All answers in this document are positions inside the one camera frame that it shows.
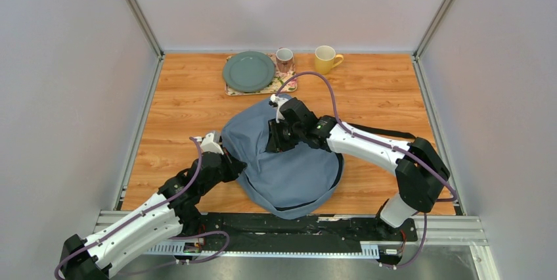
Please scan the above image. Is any green ceramic plate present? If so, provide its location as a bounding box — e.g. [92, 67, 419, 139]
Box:
[222, 51, 275, 93]

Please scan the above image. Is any pink patterned mug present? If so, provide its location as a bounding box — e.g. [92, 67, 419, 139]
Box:
[275, 47, 294, 73]

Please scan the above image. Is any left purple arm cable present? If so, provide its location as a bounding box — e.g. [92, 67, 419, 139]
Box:
[53, 136, 231, 280]

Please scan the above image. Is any aluminium frame rail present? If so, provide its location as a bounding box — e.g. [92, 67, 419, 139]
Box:
[78, 210, 499, 280]

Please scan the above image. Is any blue fabric backpack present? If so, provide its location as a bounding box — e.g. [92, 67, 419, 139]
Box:
[222, 100, 347, 220]

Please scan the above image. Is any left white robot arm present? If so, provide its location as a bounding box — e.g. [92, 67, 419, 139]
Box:
[54, 131, 247, 279]

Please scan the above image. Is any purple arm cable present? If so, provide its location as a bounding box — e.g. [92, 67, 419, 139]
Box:
[274, 71, 458, 270]
[53, 136, 231, 280]

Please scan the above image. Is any floral serving tray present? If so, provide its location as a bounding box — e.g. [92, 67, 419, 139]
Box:
[225, 54, 298, 95]

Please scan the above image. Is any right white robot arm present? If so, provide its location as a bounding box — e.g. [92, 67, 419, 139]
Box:
[266, 95, 450, 240]

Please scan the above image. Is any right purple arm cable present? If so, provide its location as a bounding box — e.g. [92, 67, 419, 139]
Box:
[274, 71, 458, 270]

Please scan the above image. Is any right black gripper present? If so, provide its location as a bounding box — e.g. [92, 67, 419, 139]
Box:
[266, 118, 304, 154]

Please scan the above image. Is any yellow ceramic mug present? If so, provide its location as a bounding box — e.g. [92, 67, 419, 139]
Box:
[314, 45, 344, 75]

